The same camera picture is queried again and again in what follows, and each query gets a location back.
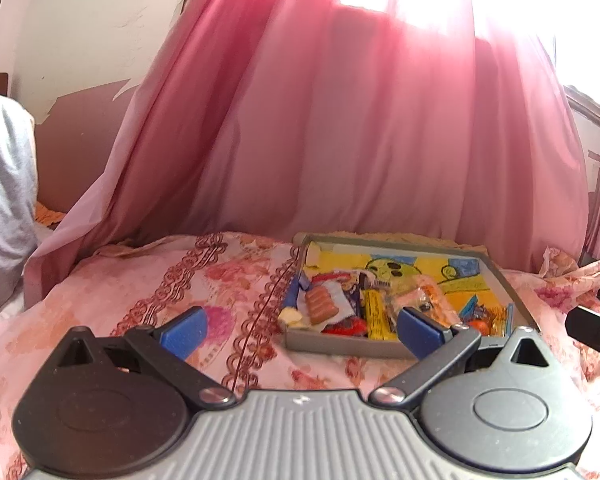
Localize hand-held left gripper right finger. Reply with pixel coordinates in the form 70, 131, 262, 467
369, 307, 563, 407

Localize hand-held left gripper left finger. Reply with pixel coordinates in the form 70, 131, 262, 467
45, 306, 237, 408

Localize rice cracker bar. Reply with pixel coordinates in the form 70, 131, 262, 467
405, 280, 453, 318

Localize yellow snack packet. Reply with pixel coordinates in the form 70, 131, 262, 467
362, 287, 397, 342

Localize blue-edged packet of brown candy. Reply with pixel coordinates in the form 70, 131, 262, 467
459, 295, 515, 339

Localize long purple snack packet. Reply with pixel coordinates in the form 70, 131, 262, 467
340, 282, 368, 322

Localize clear quail egg packet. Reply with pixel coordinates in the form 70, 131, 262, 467
321, 317, 370, 339

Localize grey tray with cartoon print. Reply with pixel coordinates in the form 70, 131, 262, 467
279, 232, 542, 361

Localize clear pack of sausages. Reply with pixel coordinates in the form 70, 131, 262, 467
302, 285, 342, 332

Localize pink floral bedsheet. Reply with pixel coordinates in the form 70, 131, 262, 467
0, 230, 600, 480

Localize grey blanket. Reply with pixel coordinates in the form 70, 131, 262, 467
0, 94, 39, 319

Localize window frame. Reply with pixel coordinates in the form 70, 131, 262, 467
562, 84, 600, 196

